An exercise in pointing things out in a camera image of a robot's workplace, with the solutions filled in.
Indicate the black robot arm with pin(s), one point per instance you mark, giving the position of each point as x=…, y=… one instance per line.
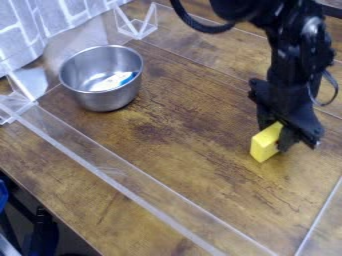
x=301, y=55

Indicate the stainless steel bowl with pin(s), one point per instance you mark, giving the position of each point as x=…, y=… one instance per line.
x=103, y=77

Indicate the blue object under table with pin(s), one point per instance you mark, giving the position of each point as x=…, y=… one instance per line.
x=3, y=195

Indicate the yellow butter block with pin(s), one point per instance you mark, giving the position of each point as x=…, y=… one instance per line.
x=264, y=146

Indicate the white blue tube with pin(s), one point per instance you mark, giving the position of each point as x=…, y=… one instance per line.
x=113, y=82

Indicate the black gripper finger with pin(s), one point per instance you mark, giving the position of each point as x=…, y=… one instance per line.
x=289, y=137
x=266, y=117

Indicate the clear acrylic barrier frame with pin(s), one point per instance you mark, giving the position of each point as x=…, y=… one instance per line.
x=156, y=180

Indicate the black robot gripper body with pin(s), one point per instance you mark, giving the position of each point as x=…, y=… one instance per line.
x=289, y=100

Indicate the grey brick pattern cloth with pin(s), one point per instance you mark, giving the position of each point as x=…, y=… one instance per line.
x=30, y=22

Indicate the black table leg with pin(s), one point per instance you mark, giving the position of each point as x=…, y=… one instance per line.
x=45, y=237

